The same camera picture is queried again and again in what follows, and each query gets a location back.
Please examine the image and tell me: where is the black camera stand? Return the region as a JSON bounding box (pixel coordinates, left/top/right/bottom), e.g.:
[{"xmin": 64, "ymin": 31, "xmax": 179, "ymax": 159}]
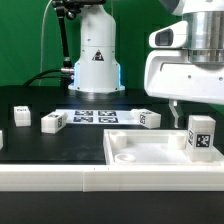
[{"xmin": 52, "ymin": 0, "xmax": 106, "ymax": 68}]

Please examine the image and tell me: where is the white part left edge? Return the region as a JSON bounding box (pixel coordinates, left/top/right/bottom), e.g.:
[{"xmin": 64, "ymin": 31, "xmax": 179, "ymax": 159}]
[{"xmin": 0, "ymin": 130, "xmax": 3, "ymax": 150}]

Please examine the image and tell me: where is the black cable bundle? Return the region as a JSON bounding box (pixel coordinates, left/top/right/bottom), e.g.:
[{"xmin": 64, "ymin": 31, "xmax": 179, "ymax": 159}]
[{"xmin": 23, "ymin": 68, "xmax": 75, "ymax": 87}]

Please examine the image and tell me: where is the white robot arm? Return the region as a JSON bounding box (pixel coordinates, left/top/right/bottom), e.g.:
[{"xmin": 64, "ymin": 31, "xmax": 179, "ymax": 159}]
[{"xmin": 69, "ymin": 0, "xmax": 224, "ymax": 112}]

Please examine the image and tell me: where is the printed marker sheet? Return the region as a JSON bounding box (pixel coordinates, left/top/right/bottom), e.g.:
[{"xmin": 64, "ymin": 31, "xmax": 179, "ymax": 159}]
[{"xmin": 57, "ymin": 109, "xmax": 138, "ymax": 125}]

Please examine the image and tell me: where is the white obstacle fence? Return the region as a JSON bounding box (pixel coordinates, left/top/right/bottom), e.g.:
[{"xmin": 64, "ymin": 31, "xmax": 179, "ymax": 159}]
[{"xmin": 0, "ymin": 165, "xmax": 224, "ymax": 192}]

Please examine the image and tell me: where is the white square tabletop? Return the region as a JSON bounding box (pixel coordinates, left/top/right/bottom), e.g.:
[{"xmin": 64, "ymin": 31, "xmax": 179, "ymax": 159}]
[{"xmin": 103, "ymin": 129, "xmax": 224, "ymax": 166}]

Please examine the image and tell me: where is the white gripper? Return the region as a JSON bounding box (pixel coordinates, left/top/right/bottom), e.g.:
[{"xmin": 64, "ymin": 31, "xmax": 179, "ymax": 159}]
[{"xmin": 144, "ymin": 21, "xmax": 224, "ymax": 128}]

